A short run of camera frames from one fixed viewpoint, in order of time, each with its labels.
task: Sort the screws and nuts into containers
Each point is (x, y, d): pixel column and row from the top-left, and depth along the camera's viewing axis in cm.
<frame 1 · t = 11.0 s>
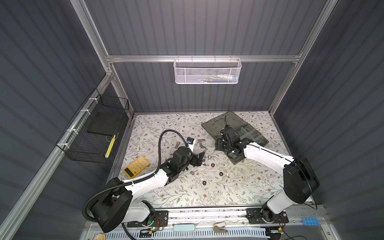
left hand: (196, 149, 84), fingers open
right hand: (220, 144, 90), fingers open
clear green organizer box: (248, 134, 104), point 5 cm above the table
yellow calculator: (136, 167, 92), on the table

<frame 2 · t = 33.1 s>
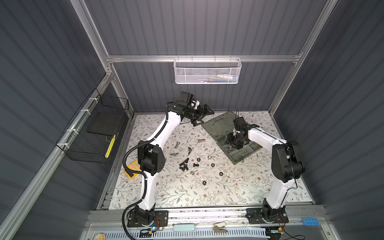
left hand: (210, 116, 85), fingers open
right hand: (229, 144, 96), fingers open
black bolts cluster: (185, 165, 93), on the table
the other named things where they were.

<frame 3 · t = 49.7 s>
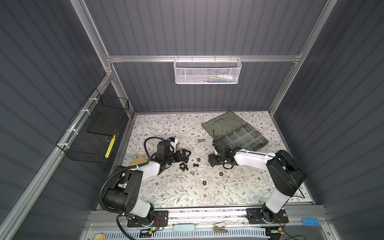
left hand: (185, 153, 91), fingers open
right hand: (214, 160, 93), fingers open
the named things where they were.

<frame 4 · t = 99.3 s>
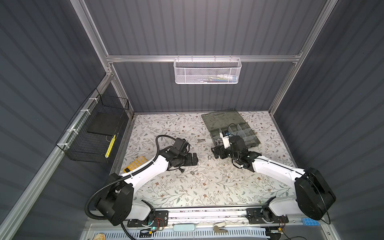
left hand: (191, 160, 85), fingers open
right hand: (219, 147, 87), fingers open
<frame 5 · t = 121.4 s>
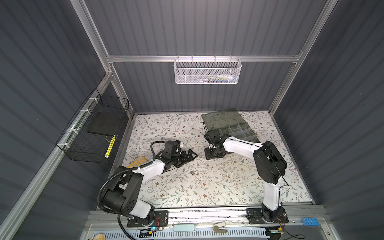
left hand: (193, 157, 88), fingers open
right hand: (210, 156, 95), fingers open
